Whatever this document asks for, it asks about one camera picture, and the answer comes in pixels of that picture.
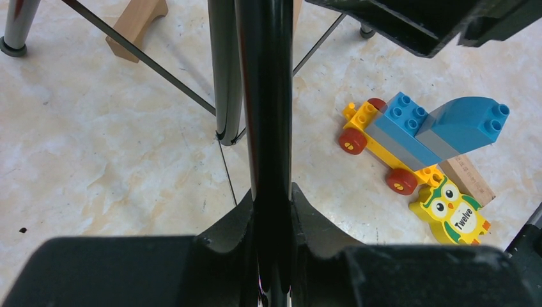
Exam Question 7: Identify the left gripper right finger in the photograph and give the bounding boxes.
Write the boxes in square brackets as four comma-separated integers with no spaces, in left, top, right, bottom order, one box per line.
[291,184,540,306]

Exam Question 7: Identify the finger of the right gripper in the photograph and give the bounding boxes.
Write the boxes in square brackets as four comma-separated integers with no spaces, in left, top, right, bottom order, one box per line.
[314,0,541,58]

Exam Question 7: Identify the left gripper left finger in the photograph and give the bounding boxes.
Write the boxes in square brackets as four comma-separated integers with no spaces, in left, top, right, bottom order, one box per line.
[3,192,258,306]

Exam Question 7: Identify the toy block car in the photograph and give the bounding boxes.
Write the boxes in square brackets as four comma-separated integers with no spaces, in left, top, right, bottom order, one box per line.
[338,92,511,196]

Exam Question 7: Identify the yellow owl block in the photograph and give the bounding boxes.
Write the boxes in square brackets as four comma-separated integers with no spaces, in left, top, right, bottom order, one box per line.
[409,177,491,246]

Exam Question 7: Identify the wooden block near owl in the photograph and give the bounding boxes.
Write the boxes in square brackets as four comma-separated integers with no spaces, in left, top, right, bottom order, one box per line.
[438,155,496,207]

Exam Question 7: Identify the brown wooden block under stand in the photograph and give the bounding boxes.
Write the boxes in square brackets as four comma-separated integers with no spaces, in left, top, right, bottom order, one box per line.
[113,0,169,50]

